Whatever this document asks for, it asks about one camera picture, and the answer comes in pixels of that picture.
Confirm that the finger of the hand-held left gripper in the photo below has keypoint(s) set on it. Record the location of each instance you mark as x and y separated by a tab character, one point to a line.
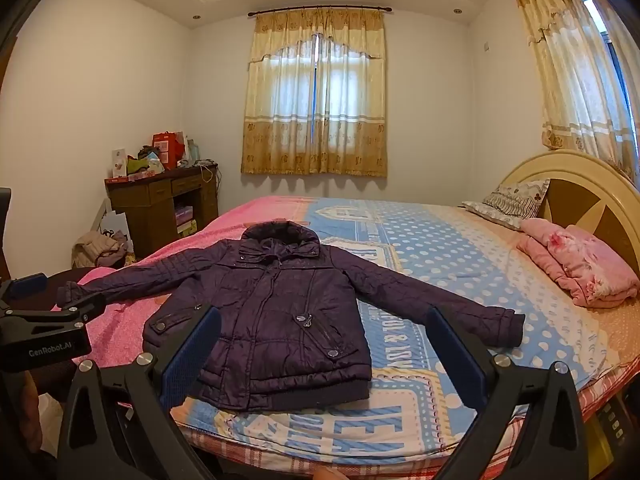
75	310
30	285

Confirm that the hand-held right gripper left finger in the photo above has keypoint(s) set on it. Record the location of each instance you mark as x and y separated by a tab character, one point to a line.
192	355

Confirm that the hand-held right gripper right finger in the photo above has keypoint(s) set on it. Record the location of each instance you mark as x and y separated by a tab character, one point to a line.
457	360

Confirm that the purple quilted jacket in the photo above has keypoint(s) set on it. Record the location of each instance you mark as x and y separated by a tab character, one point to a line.
280	320

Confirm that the beige bundled clothing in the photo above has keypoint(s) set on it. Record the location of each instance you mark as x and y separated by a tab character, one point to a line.
97	250

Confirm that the pink and blue printed blanket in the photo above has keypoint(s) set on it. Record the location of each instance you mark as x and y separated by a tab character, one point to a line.
450	270

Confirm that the white paper bag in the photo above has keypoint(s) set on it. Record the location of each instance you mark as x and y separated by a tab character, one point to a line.
117	222

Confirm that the dark wooden desk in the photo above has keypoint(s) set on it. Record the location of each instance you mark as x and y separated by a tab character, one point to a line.
145	210

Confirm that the pink plaid bed sheet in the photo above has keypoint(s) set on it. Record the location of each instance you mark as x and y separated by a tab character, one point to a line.
280	460

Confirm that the white card box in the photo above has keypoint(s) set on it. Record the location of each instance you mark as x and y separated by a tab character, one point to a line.
118	162

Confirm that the pink folded quilt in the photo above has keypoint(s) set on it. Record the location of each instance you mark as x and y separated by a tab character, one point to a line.
580	260

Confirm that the green cloth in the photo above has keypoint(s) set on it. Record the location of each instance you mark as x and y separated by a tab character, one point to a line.
137	164

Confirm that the patterned white pillow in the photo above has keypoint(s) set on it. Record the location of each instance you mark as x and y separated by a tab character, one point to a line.
510	202

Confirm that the red gift bag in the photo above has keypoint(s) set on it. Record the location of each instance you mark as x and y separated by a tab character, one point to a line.
167	147

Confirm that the clear plastic bottle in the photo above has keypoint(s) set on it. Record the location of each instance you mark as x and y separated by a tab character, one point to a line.
193	151

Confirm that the cream wooden bed headboard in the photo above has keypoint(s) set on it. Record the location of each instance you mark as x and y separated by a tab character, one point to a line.
590	210

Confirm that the wide yellow patterned curtain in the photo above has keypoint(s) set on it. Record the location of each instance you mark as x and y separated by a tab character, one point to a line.
280	135

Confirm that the narrow yellow patterned curtain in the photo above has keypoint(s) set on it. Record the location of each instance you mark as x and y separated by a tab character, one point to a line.
565	85

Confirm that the long black curtain rod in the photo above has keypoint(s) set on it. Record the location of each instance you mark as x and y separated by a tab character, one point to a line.
320	8

